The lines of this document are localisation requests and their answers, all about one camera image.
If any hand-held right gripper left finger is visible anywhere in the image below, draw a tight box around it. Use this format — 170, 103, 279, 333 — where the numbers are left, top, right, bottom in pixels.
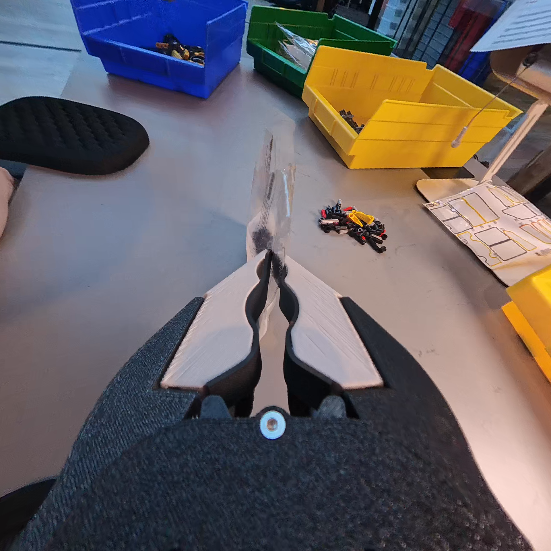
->
160, 250, 273, 393

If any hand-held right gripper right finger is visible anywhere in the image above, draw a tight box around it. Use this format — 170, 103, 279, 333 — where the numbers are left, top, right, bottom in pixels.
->
272, 250, 385, 391

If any pile of mixed small plastic parts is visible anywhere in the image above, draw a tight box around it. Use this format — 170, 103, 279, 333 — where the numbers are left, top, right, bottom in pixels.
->
316, 199, 389, 257

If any clear plastic bag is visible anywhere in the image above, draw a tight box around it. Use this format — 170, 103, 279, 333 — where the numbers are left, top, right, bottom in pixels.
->
246, 129, 298, 321

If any grey desk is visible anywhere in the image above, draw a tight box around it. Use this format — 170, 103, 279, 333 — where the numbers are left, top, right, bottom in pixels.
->
0, 48, 551, 551

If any person's left hand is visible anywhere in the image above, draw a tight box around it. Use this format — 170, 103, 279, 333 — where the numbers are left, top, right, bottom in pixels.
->
0, 167, 16, 239

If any yellow flat box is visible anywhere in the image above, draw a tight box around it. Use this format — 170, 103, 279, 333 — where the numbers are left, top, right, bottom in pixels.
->
501, 265, 551, 385

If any yellow storage bin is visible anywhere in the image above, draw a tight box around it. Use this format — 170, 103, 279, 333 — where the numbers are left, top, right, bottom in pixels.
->
426, 64, 524, 145
301, 44, 484, 171

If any heap of black connector pegs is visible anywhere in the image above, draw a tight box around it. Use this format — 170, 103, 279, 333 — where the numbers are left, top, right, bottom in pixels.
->
339, 109, 365, 136

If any black armrest pad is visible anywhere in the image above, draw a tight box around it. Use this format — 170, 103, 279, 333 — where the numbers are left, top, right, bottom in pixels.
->
0, 96, 150, 176
0, 478, 57, 551

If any blue storage bin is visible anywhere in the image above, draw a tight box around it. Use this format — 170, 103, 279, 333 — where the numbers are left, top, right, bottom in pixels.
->
70, 0, 249, 100

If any green storage bin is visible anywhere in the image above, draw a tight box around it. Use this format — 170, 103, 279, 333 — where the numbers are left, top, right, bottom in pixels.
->
246, 5, 397, 98

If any heap of dark mixed parts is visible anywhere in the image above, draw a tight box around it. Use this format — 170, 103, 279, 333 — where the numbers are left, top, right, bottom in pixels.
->
155, 33, 208, 67

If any clear bag of parts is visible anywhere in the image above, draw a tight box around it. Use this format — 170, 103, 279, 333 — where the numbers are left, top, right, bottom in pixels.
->
274, 24, 321, 71

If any white printed booklet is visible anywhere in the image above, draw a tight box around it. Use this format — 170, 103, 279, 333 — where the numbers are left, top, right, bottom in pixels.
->
469, 0, 551, 54

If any thin cable with white tip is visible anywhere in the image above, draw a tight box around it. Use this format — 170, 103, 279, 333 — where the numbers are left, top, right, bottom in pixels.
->
451, 50, 541, 150

